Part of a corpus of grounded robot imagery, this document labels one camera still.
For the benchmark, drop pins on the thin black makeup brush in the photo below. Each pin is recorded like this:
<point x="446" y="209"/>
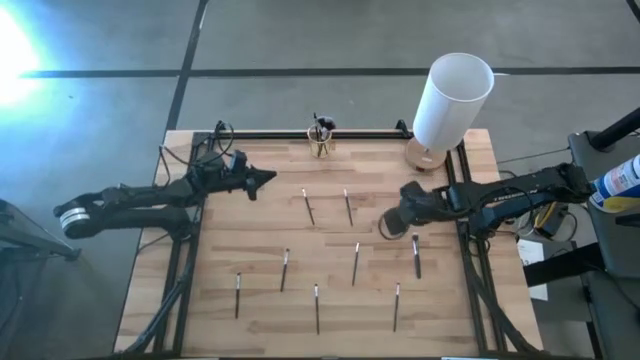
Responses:
<point x="355" y="265"/>
<point x="308" y="206"/>
<point x="237" y="295"/>
<point x="348" y="207"/>
<point x="316" y="125"/>
<point x="396" y="307"/>
<point x="284" y="272"/>
<point x="317" y="310"/>

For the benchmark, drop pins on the white paper sheet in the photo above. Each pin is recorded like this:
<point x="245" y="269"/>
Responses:
<point x="531" y="252"/>

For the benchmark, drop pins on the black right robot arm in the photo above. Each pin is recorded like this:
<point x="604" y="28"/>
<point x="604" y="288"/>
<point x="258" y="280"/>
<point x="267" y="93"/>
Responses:
<point x="520" y="195"/>

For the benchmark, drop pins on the black crossbar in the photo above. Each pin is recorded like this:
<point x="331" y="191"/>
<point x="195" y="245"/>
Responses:
<point x="560" y="265"/>

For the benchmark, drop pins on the dark metal stand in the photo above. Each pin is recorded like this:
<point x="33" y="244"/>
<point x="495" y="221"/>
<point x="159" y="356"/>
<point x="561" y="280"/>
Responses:
<point x="35" y="235"/>

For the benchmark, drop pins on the thick black flat-head makeup brush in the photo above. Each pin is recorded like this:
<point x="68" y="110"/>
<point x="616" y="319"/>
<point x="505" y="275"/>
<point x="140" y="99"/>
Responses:
<point x="416" y="257"/>

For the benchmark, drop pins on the white shade lamp wooden base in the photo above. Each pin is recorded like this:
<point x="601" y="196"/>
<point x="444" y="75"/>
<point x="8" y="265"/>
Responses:
<point x="450" y="105"/>

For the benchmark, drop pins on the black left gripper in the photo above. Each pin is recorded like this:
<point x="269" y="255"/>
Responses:
<point x="225" y="177"/>

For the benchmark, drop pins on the fluffy black powder brush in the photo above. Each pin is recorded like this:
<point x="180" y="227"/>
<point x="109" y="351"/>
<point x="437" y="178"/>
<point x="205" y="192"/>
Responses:
<point x="326" y="121"/>

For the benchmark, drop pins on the black power box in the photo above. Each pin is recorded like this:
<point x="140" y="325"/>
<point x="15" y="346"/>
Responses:
<point x="550" y="227"/>

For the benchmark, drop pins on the dark grey side desk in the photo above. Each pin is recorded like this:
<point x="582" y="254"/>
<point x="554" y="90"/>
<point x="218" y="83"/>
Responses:
<point x="615" y="260"/>

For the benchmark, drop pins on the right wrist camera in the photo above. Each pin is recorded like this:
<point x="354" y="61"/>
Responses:
<point x="412" y="190"/>

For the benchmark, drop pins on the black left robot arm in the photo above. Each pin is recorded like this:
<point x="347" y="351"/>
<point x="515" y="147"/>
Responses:
<point x="150" y="192"/>

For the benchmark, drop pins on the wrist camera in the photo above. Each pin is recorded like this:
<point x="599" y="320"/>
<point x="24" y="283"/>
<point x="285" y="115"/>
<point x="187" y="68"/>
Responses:
<point x="412" y="190"/>
<point x="238" y="161"/>

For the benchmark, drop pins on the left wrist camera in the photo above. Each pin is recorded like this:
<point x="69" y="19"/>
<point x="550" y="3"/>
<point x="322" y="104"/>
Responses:
<point x="238" y="161"/>

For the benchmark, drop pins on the white canister colourful label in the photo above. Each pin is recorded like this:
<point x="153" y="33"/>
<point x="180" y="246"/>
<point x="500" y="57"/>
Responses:
<point x="617" y="185"/>

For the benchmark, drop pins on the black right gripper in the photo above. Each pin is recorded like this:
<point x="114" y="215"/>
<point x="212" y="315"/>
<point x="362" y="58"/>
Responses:
<point x="422" y="207"/>

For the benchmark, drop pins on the black table frame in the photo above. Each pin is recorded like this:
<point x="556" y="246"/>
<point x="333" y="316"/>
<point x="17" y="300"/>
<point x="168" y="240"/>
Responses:
<point x="350" y="135"/>

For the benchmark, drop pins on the black pole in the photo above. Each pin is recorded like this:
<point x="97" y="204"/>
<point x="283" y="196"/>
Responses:
<point x="617" y="130"/>

